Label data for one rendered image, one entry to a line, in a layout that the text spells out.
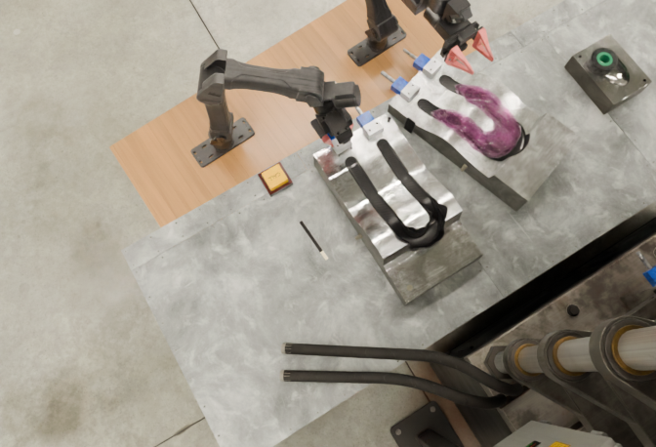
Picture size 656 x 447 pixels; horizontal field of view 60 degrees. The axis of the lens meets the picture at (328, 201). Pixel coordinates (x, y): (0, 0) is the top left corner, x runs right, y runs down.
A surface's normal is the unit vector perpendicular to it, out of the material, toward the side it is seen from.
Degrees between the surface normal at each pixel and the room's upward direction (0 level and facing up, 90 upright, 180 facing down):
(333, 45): 0
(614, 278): 0
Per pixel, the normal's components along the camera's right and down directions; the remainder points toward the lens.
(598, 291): -0.02, -0.29
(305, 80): 0.22, -0.28
